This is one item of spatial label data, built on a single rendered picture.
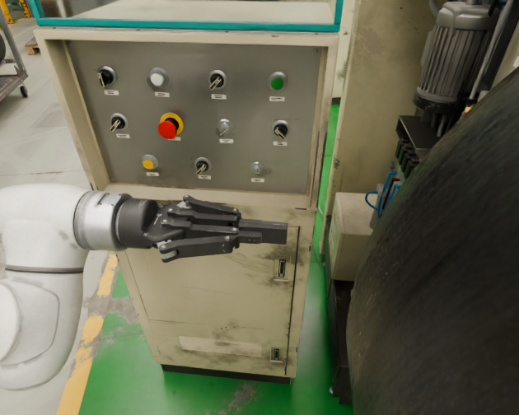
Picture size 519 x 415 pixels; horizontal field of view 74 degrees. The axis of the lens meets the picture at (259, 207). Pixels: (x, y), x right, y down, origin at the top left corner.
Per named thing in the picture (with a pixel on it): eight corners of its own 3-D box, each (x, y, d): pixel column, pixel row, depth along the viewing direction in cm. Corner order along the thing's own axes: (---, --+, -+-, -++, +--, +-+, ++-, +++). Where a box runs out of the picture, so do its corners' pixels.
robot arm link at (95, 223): (97, 178, 53) (135, 180, 53) (113, 223, 59) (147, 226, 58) (65, 216, 46) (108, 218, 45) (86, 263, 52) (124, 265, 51)
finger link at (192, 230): (162, 216, 50) (159, 223, 49) (239, 223, 49) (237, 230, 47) (167, 236, 52) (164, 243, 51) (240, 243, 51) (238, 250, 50)
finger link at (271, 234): (238, 222, 49) (237, 226, 49) (287, 226, 49) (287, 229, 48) (239, 237, 51) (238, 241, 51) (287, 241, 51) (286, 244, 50)
